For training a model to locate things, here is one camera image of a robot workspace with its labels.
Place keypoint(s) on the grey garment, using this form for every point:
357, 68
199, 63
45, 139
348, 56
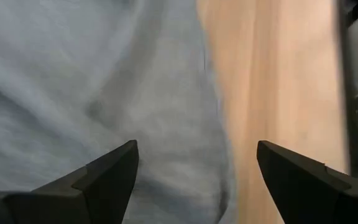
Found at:
89, 93

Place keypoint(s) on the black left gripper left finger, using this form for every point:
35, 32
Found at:
98, 193

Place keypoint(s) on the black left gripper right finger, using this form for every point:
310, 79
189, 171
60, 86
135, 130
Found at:
306, 193

